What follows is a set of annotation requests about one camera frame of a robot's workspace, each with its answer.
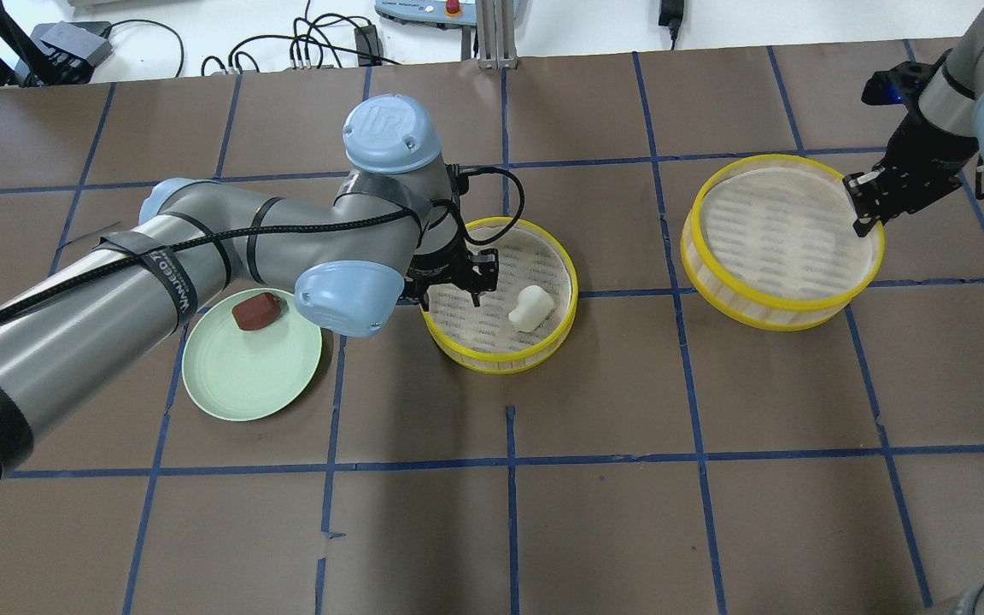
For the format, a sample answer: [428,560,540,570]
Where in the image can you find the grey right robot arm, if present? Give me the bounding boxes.
[842,7,984,237]

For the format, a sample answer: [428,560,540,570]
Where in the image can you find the white bun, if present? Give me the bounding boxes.
[508,284,557,332]

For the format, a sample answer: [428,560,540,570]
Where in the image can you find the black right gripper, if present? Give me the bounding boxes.
[844,110,979,238]

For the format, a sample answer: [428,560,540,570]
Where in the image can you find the brown bun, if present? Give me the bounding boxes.
[231,291,284,332]

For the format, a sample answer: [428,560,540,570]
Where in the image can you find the yellow bamboo steamer tray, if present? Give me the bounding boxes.
[423,217,579,375]
[679,153,886,331]

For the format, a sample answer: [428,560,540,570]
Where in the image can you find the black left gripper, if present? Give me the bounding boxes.
[405,195,500,312]

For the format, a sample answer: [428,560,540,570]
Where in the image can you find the black power adapter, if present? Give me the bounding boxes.
[657,0,686,48]

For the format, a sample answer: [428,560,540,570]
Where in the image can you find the aluminium frame post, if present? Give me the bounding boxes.
[450,1,524,70]

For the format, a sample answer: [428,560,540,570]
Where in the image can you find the black box on desk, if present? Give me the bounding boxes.
[32,22,113,69]

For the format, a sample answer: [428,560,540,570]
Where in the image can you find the black cable bundle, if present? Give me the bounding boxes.
[108,0,403,78]

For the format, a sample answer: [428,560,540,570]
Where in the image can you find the teach pendant with red button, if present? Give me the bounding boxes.
[372,1,477,30]

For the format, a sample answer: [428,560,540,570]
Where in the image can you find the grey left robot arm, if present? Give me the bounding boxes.
[0,94,499,482]

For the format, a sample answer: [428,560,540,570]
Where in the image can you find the light green plate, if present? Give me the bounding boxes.
[180,288,324,423]

